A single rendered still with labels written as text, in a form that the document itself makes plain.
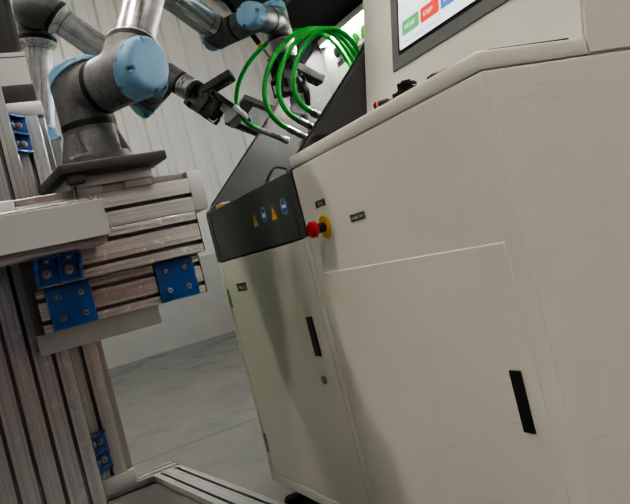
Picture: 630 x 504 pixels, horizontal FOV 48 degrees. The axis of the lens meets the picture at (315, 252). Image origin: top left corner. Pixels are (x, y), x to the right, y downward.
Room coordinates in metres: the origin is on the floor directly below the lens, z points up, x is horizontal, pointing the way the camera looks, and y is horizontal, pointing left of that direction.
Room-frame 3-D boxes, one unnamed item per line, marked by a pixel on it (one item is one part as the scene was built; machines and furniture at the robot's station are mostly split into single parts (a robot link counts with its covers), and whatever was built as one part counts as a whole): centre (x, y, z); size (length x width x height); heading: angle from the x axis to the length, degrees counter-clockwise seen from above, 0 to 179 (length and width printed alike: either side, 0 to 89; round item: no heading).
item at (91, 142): (1.54, 0.41, 1.09); 0.15 x 0.15 x 0.10
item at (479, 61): (1.39, -0.25, 0.96); 0.70 x 0.22 x 0.03; 26
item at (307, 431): (1.98, 0.16, 0.44); 0.65 x 0.02 x 0.68; 26
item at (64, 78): (1.53, 0.40, 1.20); 0.13 x 0.12 x 0.14; 60
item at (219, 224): (1.98, 0.14, 0.87); 0.62 x 0.04 x 0.16; 26
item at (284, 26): (2.08, -0.05, 1.42); 0.09 x 0.08 x 0.11; 150
